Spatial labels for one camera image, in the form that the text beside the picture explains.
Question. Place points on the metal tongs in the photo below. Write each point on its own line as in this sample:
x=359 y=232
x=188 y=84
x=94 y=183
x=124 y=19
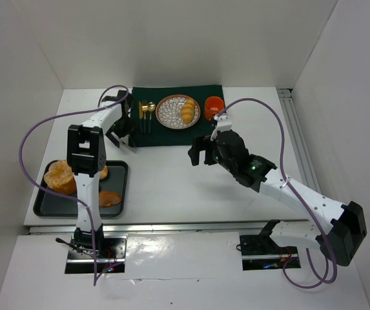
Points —
x=118 y=142

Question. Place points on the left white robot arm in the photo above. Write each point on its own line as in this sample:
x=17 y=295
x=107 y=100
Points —
x=86 y=155

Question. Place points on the black baking tray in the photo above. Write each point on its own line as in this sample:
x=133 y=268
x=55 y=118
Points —
x=49 y=205

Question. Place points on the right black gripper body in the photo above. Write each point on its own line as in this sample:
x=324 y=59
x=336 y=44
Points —
x=204 y=149

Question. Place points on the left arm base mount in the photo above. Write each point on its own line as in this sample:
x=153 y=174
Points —
x=110 y=260

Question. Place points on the large orange round bread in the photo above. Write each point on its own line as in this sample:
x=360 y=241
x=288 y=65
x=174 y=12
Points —
x=60 y=178

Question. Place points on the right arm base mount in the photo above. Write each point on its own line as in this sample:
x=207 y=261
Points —
x=261 y=253

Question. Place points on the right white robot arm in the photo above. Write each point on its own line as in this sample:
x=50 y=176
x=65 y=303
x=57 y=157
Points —
x=335 y=228

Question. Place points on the gold spoon dark handle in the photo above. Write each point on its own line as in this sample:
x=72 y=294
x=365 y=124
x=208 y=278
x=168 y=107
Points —
x=151 y=108

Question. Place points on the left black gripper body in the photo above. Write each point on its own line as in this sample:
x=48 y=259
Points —
x=122 y=130

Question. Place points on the dark green placemat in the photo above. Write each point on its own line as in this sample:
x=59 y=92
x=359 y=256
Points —
x=161 y=135

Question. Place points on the round bun top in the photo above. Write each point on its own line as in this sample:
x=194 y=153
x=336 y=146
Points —
x=104 y=173

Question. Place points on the gold fork dark handle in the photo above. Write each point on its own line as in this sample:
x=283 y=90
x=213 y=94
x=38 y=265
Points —
x=144 y=108

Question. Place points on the striped long bread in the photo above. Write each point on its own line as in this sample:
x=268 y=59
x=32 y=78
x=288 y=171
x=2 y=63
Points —
x=187 y=111

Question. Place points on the floral patterned plate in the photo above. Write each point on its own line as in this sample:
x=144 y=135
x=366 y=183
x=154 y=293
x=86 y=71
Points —
x=168 y=112

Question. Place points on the orange mug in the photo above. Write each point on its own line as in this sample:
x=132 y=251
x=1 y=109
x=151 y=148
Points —
x=213 y=105

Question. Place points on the brown croissant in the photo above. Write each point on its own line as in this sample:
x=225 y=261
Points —
x=108 y=198

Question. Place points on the gold knife dark handle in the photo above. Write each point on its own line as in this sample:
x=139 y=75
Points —
x=140 y=117

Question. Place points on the aluminium rail right side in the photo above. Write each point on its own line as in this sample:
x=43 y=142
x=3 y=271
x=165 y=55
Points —
x=302 y=154

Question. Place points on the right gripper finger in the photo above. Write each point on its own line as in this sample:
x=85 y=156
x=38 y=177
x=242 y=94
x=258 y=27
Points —
x=209 y=151
x=194 y=152

